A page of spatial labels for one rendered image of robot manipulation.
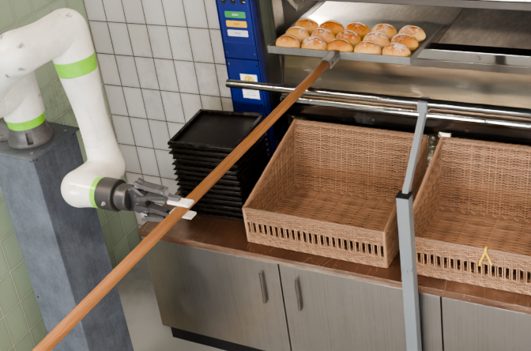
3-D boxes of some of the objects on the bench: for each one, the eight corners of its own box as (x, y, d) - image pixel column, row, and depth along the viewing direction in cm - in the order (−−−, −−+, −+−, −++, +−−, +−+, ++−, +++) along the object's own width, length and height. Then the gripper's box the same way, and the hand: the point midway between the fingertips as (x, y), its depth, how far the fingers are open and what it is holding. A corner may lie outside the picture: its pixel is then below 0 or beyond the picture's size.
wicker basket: (442, 198, 339) (439, 133, 326) (598, 220, 314) (602, 152, 300) (399, 273, 303) (393, 204, 289) (572, 305, 277) (575, 232, 264)
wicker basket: (300, 176, 366) (293, 116, 353) (434, 196, 341) (431, 133, 327) (244, 243, 330) (233, 179, 317) (389, 271, 304) (383, 202, 291)
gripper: (122, 164, 249) (194, 177, 238) (133, 213, 256) (204, 226, 246) (107, 178, 243) (179, 191, 232) (118, 227, 251) (190, 242, 240)
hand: (182, 207), depth 240 cm, fingers closed on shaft, 3 cm apart
